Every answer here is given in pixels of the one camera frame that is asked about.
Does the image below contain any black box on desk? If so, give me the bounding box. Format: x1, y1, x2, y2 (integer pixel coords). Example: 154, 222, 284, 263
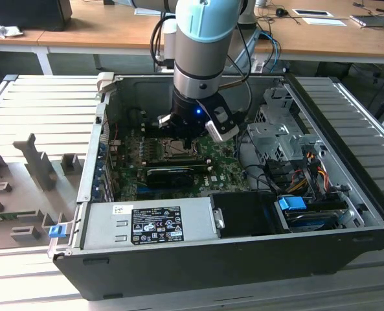
0, 0, 73, 32

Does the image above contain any black RAM slot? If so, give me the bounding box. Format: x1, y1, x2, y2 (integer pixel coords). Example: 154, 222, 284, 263
145, 164, 213, 173
148, 157, 211, 165
141, 126, 166, 137

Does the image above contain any dark flat laptop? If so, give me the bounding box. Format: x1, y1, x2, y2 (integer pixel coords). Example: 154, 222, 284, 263
350, 14, 384, 29

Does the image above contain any grey parts rack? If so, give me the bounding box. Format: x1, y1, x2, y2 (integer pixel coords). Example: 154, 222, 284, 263
0, 132, 85, 252

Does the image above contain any crumpled white paper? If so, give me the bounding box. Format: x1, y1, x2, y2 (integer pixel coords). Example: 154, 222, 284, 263
0, 17, 24, 39

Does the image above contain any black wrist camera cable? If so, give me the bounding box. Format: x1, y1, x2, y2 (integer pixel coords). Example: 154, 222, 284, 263
149, 16, 175, 69

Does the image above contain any white flat sheet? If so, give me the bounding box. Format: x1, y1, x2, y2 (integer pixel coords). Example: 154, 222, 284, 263
302, 16, 347, 27

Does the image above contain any small wooden desk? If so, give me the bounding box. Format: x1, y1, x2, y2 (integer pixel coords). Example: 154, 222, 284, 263
0, 29, 53, 75

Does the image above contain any long wooden desk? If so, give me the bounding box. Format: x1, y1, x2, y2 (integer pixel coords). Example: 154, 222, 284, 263
36, 0, 384, 77

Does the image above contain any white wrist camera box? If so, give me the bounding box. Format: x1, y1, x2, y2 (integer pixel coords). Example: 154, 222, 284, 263
198, 100, 240, 143

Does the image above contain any metal socket cover frame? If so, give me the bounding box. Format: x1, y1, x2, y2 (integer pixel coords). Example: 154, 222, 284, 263
159, 138, 201, 160

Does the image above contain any hard disk in blue carrier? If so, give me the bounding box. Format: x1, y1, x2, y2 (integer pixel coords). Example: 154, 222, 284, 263
275, 196, 348, 233

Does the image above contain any silver metal drive cage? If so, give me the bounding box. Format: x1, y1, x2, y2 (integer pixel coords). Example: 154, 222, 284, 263
246, 86, 328, 169

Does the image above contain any green motherboard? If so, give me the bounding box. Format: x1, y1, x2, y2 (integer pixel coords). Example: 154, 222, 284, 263
109, 128, 254, 202

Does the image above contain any black plastic shroud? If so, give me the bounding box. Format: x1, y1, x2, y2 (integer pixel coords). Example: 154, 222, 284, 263
210, 190, 277, 239

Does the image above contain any black PC case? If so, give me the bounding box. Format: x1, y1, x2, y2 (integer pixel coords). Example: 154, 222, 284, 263
47, 73, 384, 302

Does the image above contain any grey desk cable port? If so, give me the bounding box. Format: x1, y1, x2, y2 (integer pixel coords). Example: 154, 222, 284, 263
291, 8, 334, 17
135, 6, 176, 16

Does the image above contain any silver power supply unit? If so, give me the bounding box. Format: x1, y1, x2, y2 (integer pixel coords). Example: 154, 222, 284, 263
81, 196, 217, 250

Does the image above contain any blue cable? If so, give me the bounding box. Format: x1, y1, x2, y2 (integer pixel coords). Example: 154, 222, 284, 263
258, 30, 282, 74

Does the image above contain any blue expansion slot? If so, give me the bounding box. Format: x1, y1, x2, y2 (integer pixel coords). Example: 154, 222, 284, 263
135, 183, 157, 196

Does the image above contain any coloured power wire bundle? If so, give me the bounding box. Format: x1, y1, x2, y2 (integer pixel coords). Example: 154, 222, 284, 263
288, 152, 328, 195

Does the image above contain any beige plastic case latch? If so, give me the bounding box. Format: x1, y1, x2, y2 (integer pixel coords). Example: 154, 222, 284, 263
96, 73, 115, 95

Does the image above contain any black graphics card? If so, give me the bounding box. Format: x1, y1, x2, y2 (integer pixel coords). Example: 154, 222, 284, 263
145, 167, 194, 188

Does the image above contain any CPU silver plate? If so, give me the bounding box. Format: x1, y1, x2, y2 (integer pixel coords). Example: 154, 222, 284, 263
167, 141, 192, 156

